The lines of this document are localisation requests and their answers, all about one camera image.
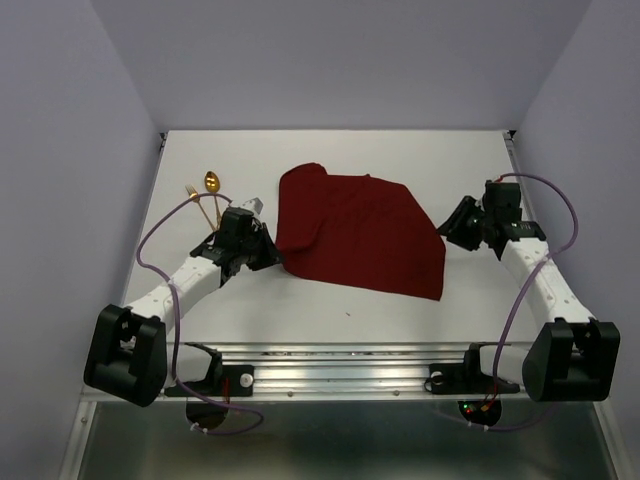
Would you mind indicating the right aluminium table edge rail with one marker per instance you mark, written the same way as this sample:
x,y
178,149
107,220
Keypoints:
x,y
520,170

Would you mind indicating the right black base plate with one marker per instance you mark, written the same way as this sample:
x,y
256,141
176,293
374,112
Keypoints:
x,y
458,379

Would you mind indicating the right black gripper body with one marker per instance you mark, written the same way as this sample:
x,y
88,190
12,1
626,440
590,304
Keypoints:
x,y
488,220

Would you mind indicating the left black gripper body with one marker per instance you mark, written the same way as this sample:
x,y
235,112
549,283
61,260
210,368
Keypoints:
x,y
245,247

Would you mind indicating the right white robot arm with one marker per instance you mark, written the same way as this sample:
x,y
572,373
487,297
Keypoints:
x,y
551,345

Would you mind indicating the gold spoon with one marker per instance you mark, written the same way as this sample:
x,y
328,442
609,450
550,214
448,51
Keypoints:
x,y
212,185

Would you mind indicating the dark red cloth napkin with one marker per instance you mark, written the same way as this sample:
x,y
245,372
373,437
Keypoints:
x,y
358,231

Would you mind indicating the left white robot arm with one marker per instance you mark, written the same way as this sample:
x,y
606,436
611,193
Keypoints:
x,y
129,356

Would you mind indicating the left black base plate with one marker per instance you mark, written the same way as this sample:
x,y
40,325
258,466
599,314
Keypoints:
x,y
230,381

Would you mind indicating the gold fork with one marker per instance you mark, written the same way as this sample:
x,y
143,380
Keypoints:
x,y
194,196

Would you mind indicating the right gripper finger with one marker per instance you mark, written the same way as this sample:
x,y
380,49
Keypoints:
x,y
463,219
468,239

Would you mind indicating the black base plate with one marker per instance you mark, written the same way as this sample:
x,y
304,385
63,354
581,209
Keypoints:
x,y
230,381
458,379

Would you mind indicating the aluminium mounting rail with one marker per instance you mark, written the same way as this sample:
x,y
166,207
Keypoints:
x,y
335,371

